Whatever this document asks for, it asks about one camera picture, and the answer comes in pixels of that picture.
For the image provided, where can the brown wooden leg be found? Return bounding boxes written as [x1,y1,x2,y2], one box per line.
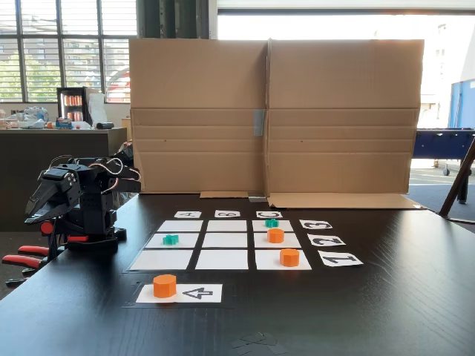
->
[438,139,475,218]

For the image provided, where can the mini fridge with cans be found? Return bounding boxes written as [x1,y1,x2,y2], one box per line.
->
[56,87,94,127]

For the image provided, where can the long grey tape strip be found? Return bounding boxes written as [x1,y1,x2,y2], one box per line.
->
[252,109,266,137]

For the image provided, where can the clear plastic bags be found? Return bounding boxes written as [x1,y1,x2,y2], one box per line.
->
[14,106,50,129]

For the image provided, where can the white arrow paper sheet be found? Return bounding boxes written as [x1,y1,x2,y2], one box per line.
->
[135,283,223,304]

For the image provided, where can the black clamp with red knob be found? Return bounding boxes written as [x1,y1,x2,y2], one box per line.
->
[39,220,91,244]

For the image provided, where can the large brown cardboard box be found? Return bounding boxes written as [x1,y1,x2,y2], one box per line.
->
[128,36,428,210]

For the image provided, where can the paper sheet number 3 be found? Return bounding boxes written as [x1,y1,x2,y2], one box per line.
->
[298,219,333,230]

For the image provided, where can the dark green curtain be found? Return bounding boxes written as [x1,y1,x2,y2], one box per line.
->
[136,0,211,40]

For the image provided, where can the blue foosball table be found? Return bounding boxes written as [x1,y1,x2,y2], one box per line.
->
[412,128,475,177]

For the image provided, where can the white paper grid square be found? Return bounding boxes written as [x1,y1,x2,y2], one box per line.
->
[144,232,200,248]
[252,220,295,233]
[129,249,194,271]
[157,220,204,233]
[206,220,248,233]
[255,249,312,271]
[253,232,302,248]
[194,249,249,271]
[201,232,249,248]

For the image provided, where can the dark wooden counter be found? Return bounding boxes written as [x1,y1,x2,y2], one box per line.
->
[0,127,128,231]

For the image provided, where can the white paper bag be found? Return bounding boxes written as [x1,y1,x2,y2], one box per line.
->
[88,92,109,127]

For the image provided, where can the blue panel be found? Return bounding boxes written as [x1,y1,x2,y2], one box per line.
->
[448,78,475,129]

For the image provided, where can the red-handled black clamp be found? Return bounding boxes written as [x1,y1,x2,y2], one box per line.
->
[1,244,51,289]

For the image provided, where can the paper sheet number 2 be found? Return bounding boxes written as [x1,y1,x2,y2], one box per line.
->
[307,234,347,247]

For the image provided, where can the paper sheet number 1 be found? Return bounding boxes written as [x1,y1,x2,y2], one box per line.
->
[317,250,364,267]

